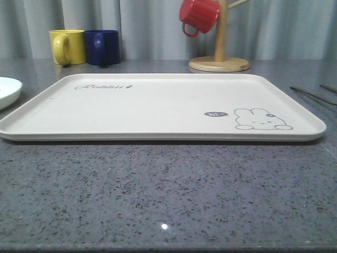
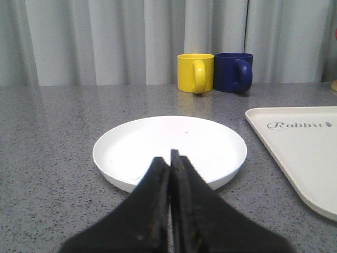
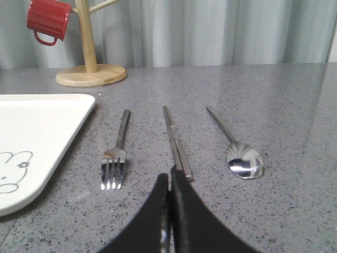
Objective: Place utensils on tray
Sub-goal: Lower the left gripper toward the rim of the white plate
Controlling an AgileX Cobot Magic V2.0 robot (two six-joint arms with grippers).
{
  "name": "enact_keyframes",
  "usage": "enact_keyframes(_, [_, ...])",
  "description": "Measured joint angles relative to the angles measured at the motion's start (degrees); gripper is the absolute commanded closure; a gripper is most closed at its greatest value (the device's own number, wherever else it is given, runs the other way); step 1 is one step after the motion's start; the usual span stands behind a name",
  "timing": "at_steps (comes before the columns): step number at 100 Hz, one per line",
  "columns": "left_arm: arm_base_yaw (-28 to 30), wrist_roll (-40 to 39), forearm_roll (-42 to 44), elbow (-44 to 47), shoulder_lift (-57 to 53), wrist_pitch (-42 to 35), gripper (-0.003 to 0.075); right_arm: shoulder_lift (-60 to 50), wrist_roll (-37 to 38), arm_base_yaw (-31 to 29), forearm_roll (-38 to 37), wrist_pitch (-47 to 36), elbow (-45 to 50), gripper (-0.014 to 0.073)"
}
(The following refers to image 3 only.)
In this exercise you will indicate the red mug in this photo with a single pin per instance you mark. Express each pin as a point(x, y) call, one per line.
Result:
point(48, 17)

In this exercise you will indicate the grey curtain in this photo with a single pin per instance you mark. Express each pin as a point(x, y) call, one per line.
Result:
point(204, 33)

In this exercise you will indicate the silver metal spoon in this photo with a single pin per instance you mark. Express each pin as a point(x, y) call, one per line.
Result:
point(243, 160)

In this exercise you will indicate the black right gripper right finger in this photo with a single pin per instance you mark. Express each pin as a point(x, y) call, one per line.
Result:
point(195, 228)

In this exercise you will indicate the cream rectangular tray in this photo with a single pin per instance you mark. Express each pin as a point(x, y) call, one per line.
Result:
point(36, 131)

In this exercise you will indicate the wooden mug tree stand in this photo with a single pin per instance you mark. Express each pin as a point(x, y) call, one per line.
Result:
point(91, 74)

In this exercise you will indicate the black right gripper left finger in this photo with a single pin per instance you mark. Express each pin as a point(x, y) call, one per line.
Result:
point(150, 229)

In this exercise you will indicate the silver chopstick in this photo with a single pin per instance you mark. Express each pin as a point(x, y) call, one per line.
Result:
point(168, 120)
point(181, 155)

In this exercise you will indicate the silver metal fork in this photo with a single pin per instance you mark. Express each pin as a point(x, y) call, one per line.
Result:
point(114, 160)

